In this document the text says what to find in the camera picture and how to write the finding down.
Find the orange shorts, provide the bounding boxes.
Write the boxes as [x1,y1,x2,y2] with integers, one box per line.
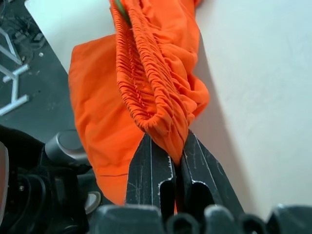
[68,0,211,213]

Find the green wire hanger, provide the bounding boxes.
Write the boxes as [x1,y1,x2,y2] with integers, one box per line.
[114,0,132,25]

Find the black floor cables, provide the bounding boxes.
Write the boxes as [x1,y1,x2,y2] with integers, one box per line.
[0,0,46,47]

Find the black and silver robot body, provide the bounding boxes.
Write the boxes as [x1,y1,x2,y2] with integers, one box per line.
[0,123,102,234]

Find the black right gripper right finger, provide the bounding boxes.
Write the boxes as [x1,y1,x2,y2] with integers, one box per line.
[176,129,245,215]

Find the white metal floor frame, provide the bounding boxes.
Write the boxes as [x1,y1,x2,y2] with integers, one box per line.
[0,26,31,116]

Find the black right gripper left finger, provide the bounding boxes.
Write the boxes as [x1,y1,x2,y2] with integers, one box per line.
[124,132,177,216]

